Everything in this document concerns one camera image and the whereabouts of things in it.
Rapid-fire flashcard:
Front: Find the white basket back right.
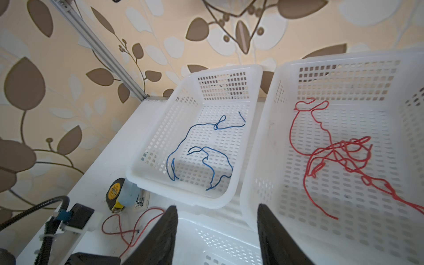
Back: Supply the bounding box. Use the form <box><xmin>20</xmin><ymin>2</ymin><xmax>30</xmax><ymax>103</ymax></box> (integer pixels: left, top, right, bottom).
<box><xmin>240</xmin><ymin>48</ymin><xmax>424</xmax><ymax>265</ymax></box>

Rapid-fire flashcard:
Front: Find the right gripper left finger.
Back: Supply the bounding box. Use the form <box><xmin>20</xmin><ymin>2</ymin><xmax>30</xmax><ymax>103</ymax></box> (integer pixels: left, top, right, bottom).
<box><xmin>123</xmin><ymin>205</ymin><xmax>178</xmax><ymax>265</ymax></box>

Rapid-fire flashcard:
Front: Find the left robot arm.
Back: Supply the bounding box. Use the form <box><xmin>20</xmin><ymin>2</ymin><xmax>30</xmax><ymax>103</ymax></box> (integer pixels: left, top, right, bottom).
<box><xmin>1</xmin><ymin>191</ymin><xmax>126</xmax><ymax>265</ymax></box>

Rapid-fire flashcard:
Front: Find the yellow black tape measure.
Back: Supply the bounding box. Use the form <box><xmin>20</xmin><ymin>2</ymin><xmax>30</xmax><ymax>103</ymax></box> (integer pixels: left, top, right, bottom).
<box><xmin>106</xmin><ymin>178</ymin><xmax>125</xmax><ymax>213</ymax></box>

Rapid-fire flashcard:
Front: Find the white basket back left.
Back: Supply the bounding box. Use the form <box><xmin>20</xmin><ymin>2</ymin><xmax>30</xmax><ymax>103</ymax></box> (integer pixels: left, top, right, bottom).
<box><xmin>126</xmin><ymin>64</ymin><xmax>263</xmax><ymax>209</ymax></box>

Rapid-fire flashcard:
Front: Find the aluminium frame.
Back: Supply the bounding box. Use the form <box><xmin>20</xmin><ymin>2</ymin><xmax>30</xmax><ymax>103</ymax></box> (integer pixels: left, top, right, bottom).
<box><xmin>50</xmin><ymin>1</ymin><xmax>148</xmax><ymax>101</ymax></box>

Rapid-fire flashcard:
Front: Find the grey blue stapler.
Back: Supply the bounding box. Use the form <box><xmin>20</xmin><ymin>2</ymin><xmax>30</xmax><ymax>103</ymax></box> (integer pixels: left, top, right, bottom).
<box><xmin>117</xmin><ymin>180</ymin><xmax>150</xmax><ymax>210</ymax></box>

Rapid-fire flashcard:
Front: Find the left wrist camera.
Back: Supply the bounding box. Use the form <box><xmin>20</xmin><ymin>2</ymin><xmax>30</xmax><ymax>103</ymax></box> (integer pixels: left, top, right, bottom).
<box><xmin>49</xmin><ymin>203</ymin><xmax>102</xmax><ymax>265</ymax></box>

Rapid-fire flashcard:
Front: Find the white basket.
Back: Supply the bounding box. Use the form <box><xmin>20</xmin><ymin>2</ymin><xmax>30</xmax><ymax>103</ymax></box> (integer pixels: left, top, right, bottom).
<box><xmin>172</xmin><ymin>212</ymin><xmax>262</xmax><ymax>265</ymax></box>
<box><xmin>240</xmin><ymin>48</ymin><xmax>424</xmax><ymax>265</ymax></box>
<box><xmin>126</xmin><ymin>64</ymin><xmax>263</xmax><ymax>209</ymax></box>

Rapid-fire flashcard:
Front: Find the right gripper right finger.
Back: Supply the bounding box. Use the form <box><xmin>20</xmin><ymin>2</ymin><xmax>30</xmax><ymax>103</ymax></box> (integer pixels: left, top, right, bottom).
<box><xmin>257</xmin><ymin>204</ymin><xmax>313</xmax><ymax>265</ymax></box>

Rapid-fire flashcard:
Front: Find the white basket front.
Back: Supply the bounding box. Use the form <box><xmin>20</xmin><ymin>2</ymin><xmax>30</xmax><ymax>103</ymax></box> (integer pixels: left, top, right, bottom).
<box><xmin>172</xmin><ymin>212</ymin><xmax>262</xmax><ymax>265</ymax></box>

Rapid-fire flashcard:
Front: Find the red cable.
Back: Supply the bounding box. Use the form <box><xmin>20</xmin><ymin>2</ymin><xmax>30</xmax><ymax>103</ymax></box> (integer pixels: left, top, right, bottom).
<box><xmin>289</xmin><ymin>97</ymin><xmax>424</xmax><ymax>221</ymax></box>
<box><xmin>101</xmin><ymin>207</ymin><xmax>166</xmax><ymax>259</ymax></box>

